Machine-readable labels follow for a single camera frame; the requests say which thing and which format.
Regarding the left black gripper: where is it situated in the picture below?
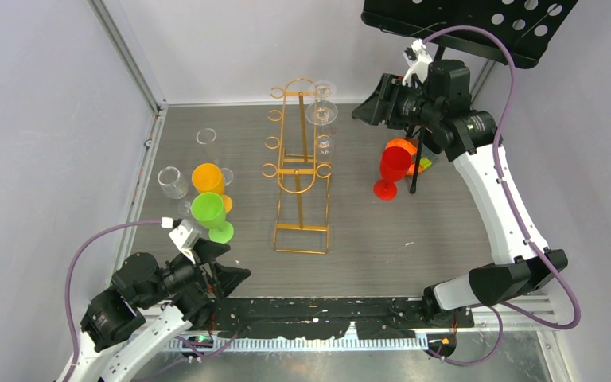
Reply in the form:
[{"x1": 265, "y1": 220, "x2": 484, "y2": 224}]
[{"x1": 141, "y1": 236, "x2": 251, "y2": 306}]

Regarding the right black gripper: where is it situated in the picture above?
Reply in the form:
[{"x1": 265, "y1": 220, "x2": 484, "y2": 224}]
[{"x1": 352, "y1": 72, "x2": 442, "y2": 131}]

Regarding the red wine glass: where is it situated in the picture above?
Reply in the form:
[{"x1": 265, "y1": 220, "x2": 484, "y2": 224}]
[{"x1": 373, "y1": 149, "x2": 407, "y2": 201}]

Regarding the green wine glass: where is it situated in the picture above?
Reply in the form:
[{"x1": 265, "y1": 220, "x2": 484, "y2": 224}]
[{"x1": 190, "y1": 192, "x2": 235, "y2": 244}]

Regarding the yellow wine glass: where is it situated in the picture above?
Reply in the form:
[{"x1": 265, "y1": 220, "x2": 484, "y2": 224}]
[{"x1": 191, "y1": 162, "x2": 233, "y2": 212}]

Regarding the gold wire glass rack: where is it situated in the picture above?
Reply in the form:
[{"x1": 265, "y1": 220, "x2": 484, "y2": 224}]
[{"x1": 262, "y1": 78, "x2": 333, "y2": 255}]

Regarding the clear wine glass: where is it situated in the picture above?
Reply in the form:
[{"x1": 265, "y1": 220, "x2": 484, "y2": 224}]
[
  {"x1": 305, "y1": 99, "x2": 338, "y2": 164},
  {"x1": 157, "y1": 166, "x2": 193, "y2": 216},
  {"x1": 196, "y1": 128, "x2": 234, "y2": 186},
  {"x1": 309, "y1": 80, "x2": 337, "y2": 101}
]

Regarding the clear wine glass front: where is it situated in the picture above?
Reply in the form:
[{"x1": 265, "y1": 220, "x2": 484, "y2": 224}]
[{"x1": 196, "y1": 128, "x2": 234, "y2": 186}]

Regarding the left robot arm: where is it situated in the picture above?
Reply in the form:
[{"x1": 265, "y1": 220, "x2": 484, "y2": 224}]
[{"x1": 60, "y1": 239, "x2": 251, "y2": 381}]

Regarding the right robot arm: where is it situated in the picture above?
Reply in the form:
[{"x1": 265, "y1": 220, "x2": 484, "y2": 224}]
[{"x1": 352, "y1": 60, "x2": 568, "y2": 327}]

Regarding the clear wine glass back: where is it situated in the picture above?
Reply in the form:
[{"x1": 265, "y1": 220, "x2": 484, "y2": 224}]
[{"x1": 309, "y1": 80, "x2": 337, "y2": 101}]

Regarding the orange toy track piece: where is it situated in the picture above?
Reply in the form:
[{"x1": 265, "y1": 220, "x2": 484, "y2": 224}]
[{"x1": 384, "y1": 138, "x2": 425, "y2": 177}]

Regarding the green toy brick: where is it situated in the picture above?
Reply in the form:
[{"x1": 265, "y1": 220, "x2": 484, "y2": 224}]
[{"x1": 418, "y1": 157, "x2": 434, "y2": 173}]

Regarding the black music stand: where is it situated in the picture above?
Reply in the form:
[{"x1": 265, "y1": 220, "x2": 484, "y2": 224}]
[{"x1": 351, "y1": 0, "x2": 579, "y2": 195}]

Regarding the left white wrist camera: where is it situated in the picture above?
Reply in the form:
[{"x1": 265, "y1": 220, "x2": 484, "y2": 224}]
[{"x1": 161, "y1": 216, "x2": 200, "y2": 264}]

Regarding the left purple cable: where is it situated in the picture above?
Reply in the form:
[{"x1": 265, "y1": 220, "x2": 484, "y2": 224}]
[{"x1": 64, "y1": 220, "x2": 243, "y2": 382}]

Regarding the purple cable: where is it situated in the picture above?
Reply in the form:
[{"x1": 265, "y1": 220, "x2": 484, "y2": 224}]
[
  {"x1": 422, "y1": 25, "x2": 583, "y2": 366},
  {"x1": 64, "y1": 220, "x2": 243, "y2": 382}
]

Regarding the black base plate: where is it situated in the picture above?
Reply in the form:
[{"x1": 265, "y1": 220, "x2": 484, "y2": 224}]
[{"x1": 212, "y1": 297, "x2": 475, "y2": 340}]

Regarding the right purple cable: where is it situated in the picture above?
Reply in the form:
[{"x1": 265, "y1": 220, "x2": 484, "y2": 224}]
[{"x1": 422, "y1": 25, "x2": 583, "y2": 366}]

